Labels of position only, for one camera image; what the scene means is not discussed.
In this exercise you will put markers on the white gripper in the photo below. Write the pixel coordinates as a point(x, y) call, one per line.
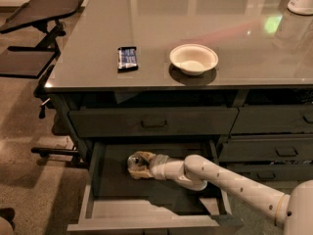
point(156, 167)

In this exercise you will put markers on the silver green 7up can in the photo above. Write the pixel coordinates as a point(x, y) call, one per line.
point(136, 163)

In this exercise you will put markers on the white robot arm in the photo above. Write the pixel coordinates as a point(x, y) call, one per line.
point(292, 212)

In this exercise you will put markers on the open grey middle drawer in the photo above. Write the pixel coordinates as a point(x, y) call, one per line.
point(116, 204)

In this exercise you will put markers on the closed grey top drawer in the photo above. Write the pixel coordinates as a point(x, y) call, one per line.
point(126, 122)

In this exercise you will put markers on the right bottom grey drawer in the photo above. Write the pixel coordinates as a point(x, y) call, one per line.
point(274, 172)

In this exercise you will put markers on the right top grey drawer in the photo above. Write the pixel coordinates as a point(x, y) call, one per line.
point(274, 119)

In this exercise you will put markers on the blue snack packet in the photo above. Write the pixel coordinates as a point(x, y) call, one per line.
point(127, 58)

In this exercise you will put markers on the white paper bowl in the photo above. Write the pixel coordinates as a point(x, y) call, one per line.
point(193, 59)

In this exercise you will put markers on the dark adjustable side stand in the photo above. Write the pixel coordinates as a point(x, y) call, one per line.
point(39, 23)

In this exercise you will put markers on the white container with label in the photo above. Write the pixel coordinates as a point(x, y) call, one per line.
point(301, 7)

